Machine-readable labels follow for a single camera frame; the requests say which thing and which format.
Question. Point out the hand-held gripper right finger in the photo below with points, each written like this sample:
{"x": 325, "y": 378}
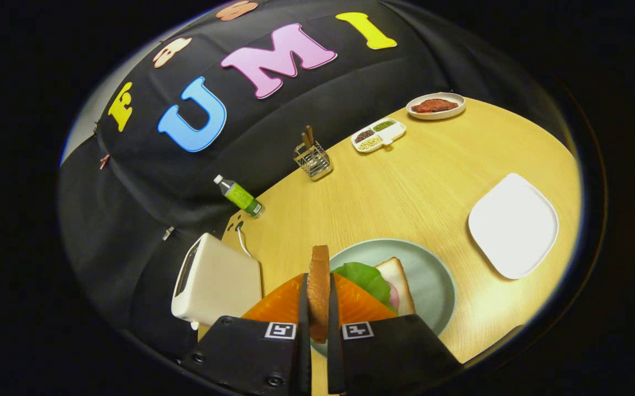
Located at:
{"x": 335, "y": 357}

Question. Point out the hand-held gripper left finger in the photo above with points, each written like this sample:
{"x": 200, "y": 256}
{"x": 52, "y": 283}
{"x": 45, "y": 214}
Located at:
{"x": 303, "y": 352}

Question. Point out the toasted bread slice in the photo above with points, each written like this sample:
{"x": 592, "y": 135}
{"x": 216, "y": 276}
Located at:
{"x": 319, "y": 291}

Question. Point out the green lettuce leaf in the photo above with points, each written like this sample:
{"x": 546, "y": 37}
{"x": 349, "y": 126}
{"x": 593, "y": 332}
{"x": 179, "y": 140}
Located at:
{"x": 364, "y": 278}

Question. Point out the pink ham slice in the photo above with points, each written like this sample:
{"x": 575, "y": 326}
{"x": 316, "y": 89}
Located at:
{"x": 393, "y": 300}

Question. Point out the white bread slice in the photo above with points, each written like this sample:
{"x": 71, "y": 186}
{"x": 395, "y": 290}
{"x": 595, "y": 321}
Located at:
{"x": 397, "y": 275}

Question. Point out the white toaster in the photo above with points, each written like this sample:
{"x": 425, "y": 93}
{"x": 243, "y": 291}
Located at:
{"x": 218, "y": 286}

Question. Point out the pale green round plate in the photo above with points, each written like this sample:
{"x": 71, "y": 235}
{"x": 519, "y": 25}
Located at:
{"x": 427, "y": 275}

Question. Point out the green label drink bottle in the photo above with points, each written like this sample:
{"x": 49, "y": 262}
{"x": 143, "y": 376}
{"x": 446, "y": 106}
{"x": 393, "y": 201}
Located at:
{"x": 240, "y": 196}

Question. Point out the square white plate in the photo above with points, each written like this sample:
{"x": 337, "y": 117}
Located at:
{"x": 515, "y": 225}

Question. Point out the white divided bean dish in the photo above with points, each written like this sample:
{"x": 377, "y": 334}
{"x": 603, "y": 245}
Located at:
{"x": 393, "y": 132}

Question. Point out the round white meat plate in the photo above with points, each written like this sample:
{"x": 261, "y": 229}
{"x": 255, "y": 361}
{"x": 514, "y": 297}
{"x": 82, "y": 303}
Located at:
{"x": 449, "y": 115}

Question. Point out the brown meat steak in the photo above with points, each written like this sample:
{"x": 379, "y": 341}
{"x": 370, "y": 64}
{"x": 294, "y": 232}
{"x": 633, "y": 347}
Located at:
{"x": 435, "y": 105}

